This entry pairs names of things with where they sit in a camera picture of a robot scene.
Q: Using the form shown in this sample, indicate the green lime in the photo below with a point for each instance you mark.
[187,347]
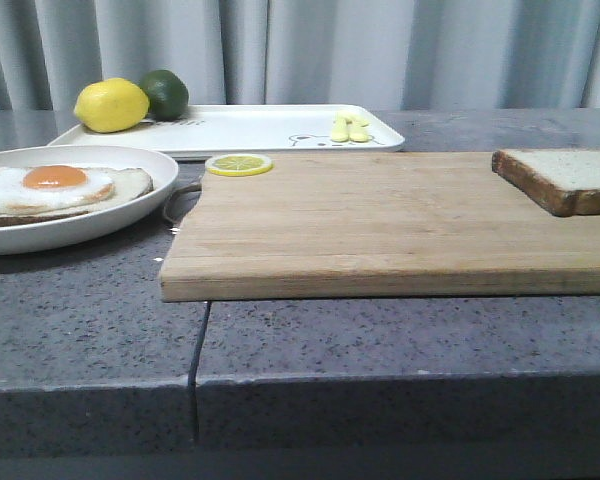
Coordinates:
[168,95]

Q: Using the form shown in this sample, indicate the white round plate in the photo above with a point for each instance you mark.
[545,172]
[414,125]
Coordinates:
[36,237]

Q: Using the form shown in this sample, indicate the grey curtain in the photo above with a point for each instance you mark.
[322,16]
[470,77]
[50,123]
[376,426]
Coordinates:
[383,55]

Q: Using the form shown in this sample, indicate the yellow-green fork handle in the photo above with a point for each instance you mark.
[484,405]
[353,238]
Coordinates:
[340,131]

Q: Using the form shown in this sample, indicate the yellow lemon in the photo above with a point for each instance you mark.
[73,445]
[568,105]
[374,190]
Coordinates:
[111,105]

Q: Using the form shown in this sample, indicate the metal board handle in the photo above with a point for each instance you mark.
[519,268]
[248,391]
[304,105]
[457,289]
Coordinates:
[168,209]

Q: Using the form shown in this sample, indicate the fried egg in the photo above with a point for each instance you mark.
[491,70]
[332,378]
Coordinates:
[27,190]

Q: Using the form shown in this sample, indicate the white rectangular tray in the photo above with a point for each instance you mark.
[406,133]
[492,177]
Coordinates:
[207,130]

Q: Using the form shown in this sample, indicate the wooden cutting board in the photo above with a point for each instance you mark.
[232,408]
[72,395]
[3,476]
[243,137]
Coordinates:
[333,225]

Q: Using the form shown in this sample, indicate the yellow-green spoon handle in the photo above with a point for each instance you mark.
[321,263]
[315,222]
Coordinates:
[356,127]

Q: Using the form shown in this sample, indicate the lemon slice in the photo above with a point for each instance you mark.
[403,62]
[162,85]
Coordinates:
[238,165]

